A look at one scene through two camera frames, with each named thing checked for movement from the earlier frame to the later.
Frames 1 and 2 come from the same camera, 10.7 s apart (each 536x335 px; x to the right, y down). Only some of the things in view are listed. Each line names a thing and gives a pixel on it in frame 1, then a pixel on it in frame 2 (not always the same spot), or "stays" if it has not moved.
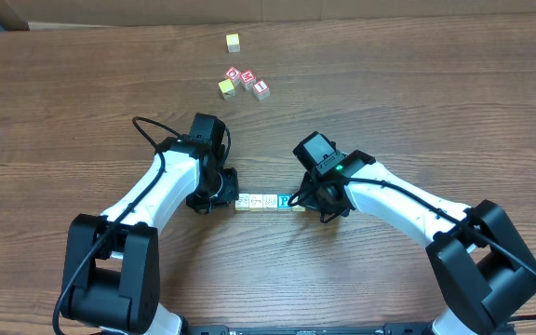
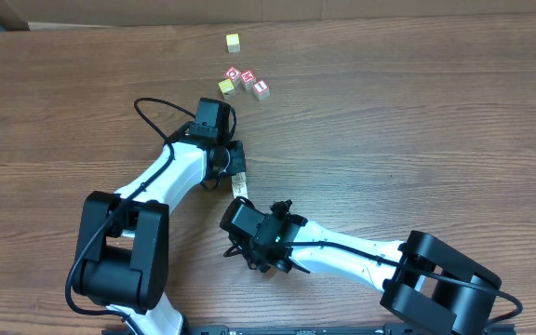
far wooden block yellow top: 233,42 stays
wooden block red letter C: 234,74 stays
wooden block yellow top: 227,88 stays
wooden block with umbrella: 256,202 to 239,189
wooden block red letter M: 247,78 stays
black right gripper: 309,195 to 233,248
